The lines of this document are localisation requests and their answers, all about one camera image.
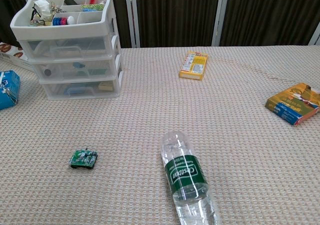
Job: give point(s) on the small green circuit board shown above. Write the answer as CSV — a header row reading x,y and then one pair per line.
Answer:
x,y
82,158

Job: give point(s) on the translucent plastic drawer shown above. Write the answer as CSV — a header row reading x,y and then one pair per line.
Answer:
x,y
62,72

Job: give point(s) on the yellow snack box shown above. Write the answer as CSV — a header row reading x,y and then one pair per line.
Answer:
x,y
193,65

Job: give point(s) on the long white cookie box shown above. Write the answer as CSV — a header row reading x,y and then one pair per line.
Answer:
x,y
10,55

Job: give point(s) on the beige woven tablecloth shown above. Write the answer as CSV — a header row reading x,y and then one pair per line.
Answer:
x,y
150,115

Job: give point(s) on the tan block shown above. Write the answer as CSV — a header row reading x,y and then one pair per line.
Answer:
x,y
106,87

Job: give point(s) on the flat green item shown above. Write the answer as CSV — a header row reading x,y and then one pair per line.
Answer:
x,y
93,72

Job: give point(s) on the clear water bottle green label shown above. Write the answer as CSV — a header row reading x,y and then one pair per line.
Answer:
x,y
185,175

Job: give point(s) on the blue rounded plastic item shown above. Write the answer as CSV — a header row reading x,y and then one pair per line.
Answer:
x,y
73,90

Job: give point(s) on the dark round disc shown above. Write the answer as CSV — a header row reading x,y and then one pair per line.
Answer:
x,y
47,72

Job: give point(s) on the green blue packet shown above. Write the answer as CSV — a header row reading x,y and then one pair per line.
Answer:
x,y
92,8

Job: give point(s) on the stack of coloured discs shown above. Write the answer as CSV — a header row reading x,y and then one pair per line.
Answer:
x,y
61,21

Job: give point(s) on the crumpled orange blue carton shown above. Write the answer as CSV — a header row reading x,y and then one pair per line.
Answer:
x,y
290,102

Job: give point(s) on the small black object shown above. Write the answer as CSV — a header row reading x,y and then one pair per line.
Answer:
x,y
70,1

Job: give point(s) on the green cartoon sticker packet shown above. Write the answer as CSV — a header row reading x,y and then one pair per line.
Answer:
x,y
38,22

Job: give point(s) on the blue snack bag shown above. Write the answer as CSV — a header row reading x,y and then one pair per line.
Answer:
x,y
8,90

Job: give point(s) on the grey metal frame post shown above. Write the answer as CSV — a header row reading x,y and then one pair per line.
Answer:
x,y
220,15
132,15
315,35

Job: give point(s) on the white plastic drawer organizer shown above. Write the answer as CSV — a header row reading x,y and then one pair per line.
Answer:
x,y
62,31

